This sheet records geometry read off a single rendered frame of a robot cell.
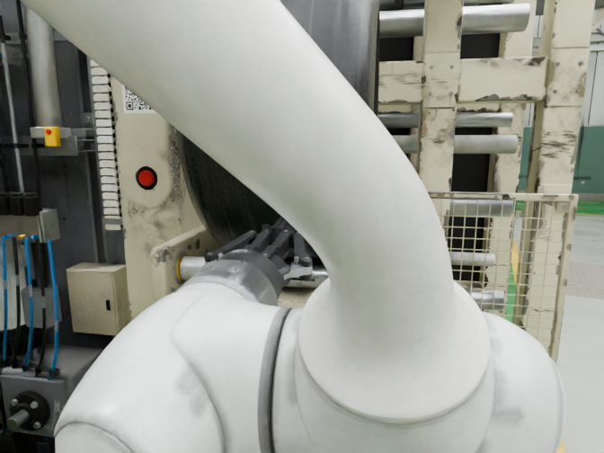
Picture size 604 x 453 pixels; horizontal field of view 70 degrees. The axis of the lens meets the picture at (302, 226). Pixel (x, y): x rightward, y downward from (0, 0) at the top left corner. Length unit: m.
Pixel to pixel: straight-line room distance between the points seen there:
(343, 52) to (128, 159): 0.49
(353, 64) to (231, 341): 0.44
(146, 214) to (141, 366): 0.66
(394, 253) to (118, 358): 0.18
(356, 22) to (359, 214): 0.51
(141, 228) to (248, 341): 0.67
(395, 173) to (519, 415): 0.15
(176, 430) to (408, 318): 0.14
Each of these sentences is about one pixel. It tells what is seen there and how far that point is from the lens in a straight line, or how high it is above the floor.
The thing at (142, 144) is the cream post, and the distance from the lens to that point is 0.89.
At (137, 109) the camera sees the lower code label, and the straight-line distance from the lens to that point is 0.90.
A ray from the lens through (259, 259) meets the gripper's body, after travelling 0.43.
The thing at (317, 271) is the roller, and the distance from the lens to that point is 0.74.
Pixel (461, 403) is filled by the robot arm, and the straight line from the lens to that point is 0.23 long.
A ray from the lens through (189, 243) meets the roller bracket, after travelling 0.86.
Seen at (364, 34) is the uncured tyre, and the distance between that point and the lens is 0.65.
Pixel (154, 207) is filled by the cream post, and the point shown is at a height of 1.00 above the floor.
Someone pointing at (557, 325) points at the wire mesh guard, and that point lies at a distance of 1.35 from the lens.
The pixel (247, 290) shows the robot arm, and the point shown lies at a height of 1.01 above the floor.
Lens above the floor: 1.13
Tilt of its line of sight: 11 degrees down
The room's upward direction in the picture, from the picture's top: straight up
